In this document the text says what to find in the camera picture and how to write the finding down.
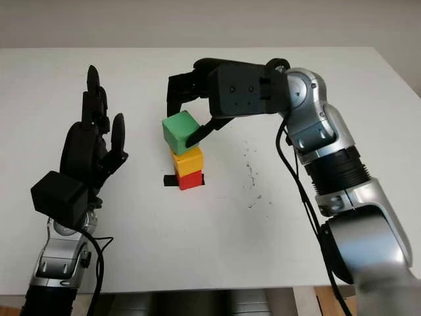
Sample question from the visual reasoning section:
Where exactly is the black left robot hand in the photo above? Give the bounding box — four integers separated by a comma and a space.
60, 65, 130, 199

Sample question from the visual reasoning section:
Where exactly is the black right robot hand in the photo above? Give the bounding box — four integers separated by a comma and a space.
166, 57, 290, 148

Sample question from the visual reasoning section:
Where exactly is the green wooden cube block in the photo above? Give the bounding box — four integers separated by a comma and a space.
162, 111, 201, 156

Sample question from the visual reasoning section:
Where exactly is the yellow wooden cube block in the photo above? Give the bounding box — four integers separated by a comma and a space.
172, 146, 206, 176

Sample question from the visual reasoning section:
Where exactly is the red wooden cube block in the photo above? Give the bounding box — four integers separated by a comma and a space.
176, 170, 203, 192

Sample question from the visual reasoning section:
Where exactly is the black tape strip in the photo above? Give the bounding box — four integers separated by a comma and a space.
162, 174, 207, 189

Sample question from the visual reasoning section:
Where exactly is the white table leg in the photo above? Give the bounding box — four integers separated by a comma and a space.
295, 286, 318, 316

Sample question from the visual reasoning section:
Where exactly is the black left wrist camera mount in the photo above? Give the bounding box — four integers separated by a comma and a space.
30, 171, 90, 229

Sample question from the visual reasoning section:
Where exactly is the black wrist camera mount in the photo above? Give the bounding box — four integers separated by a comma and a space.
207, 63, 292, 120
30, 171, 90, 229

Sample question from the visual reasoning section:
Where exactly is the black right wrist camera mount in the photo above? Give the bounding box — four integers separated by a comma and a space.
207, 63, 292, 120

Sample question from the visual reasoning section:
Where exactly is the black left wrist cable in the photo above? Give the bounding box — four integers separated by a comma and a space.
78, 228, 114, 316

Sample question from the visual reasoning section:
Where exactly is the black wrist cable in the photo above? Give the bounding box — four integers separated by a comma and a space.
275, 120, 353, 316
78, 228, 114, 316

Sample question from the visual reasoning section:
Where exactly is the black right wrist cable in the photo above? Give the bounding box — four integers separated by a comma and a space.
275, 120, 353, 316

